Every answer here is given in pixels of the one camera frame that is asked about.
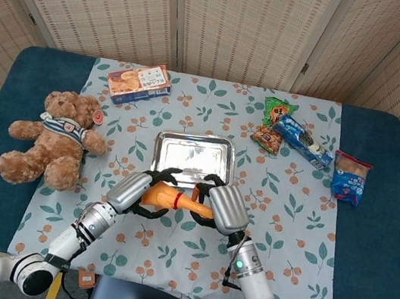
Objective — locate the green snack bag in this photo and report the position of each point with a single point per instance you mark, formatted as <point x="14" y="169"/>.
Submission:
<point x="267" y="137"/>

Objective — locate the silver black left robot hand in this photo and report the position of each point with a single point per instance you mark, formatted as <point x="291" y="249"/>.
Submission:
<point x="128" y="189"/>

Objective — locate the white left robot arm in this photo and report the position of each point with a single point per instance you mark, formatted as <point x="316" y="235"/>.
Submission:
<point x="65" y="242"/>

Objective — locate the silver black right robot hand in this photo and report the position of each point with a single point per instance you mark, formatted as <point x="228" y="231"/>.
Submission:
<point x="228" y="210"/>

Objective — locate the long blue cookie package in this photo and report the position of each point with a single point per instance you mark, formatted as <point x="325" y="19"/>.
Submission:
<point x="301" y="141"/>

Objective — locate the dark blue table cover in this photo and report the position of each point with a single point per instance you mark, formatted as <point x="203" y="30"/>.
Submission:
<point x="368" y="243"/>

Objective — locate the woven folding screen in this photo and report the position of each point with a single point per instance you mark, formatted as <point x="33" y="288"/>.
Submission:
<point x="237" y="21"/>

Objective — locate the small orange tag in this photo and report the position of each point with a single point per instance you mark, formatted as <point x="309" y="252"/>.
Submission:
<point x="87" y="279"/>

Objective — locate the orange and blue biscuit box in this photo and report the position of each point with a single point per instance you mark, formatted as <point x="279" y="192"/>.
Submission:
<point x="134" y="85"/>

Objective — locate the brown teddy bear striped shirt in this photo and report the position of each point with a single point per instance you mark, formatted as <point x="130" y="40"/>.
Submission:
<point x="55" y="140"/>

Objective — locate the light floral tablecloth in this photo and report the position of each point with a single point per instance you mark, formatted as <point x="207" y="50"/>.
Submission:
<point x="182" y="254"/>

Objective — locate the silver metal tray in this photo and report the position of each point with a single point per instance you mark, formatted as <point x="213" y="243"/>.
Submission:
<point x="195" y="152"/>

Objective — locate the blue bread bag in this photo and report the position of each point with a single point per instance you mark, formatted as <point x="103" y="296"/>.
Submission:
<point x="348" y="178"/>

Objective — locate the orange rubber chicken toy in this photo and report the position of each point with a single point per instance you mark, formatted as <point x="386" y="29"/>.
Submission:
<point x="161" y="197"/>

